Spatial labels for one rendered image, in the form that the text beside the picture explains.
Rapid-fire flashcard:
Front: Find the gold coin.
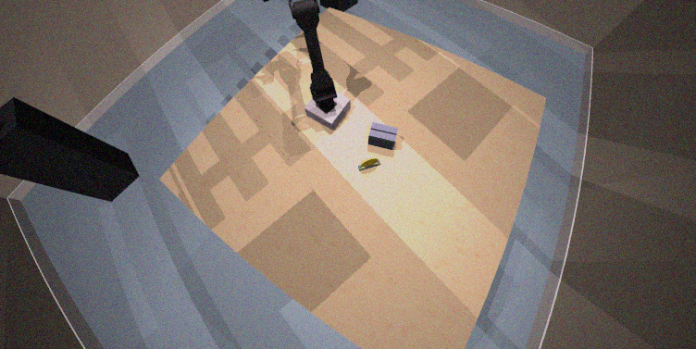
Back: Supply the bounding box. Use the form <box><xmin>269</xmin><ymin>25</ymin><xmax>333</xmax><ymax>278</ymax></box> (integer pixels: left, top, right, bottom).
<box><xmin>362</xmin><ymin>158</ymin><xmax>378</xmax><ymax>167</ymax></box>

